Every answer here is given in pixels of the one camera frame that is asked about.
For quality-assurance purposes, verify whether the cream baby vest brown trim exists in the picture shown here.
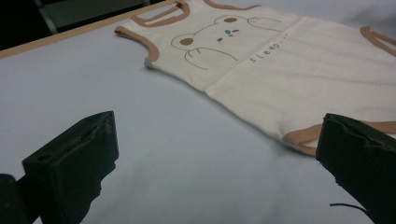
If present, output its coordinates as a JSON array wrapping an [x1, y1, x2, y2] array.
[[114, 0, 396, 157]]

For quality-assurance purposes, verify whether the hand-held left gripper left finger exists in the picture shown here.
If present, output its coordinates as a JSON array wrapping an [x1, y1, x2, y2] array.
[[21, 110, 120, 224]]

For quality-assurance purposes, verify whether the grey metal stand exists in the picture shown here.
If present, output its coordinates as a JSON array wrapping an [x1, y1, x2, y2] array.
[[33, 0, 60, 35]]

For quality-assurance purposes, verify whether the light blue table mat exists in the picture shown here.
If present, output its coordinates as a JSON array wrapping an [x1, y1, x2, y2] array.
[[0, 0, 396, 224]]

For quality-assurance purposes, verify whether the thin black thread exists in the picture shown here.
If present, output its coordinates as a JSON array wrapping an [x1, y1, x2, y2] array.
[[330, 203, 370, 216]]

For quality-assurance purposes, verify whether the wooden table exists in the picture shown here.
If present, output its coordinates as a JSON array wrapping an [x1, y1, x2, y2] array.
[[0, 0, 179, 60]]

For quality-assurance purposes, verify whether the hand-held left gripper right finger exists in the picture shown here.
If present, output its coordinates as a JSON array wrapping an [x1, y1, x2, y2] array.
[[316, 112, 396, 224]]

